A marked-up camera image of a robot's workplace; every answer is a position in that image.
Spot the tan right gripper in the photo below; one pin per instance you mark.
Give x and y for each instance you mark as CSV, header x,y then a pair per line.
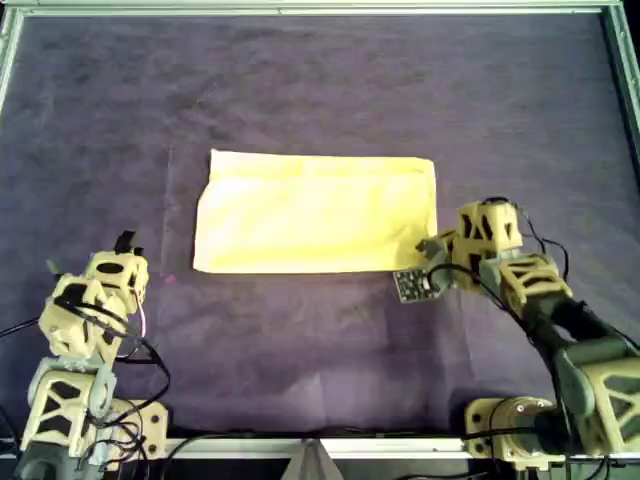
x,y
465,275

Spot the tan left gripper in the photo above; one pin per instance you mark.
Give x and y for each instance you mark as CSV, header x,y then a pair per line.
x,y
120,280

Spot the yellow microfibre cloth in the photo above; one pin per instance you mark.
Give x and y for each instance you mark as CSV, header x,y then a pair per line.
x,y
310,220

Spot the tan lattice right robot arm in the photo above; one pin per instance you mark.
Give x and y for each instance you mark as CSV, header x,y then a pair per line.
x,y
585,330

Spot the purple felt table cover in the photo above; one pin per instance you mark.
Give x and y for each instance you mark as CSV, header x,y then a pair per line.
x,y
100,150

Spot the black camera circuit board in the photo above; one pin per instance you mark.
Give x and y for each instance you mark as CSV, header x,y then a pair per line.
x,y
410,287

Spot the tan right arm base plate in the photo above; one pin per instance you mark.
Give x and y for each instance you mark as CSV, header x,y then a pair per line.
x,y
480,420

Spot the tan left arm base plate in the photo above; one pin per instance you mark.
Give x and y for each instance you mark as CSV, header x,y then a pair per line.
x,y
152,425

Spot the grey triangular camera stand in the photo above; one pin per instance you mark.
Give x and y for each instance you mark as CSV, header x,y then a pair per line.
x,y
312,465

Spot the aluminium table frame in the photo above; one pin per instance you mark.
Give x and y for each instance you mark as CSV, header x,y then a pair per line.
x,y
320,10

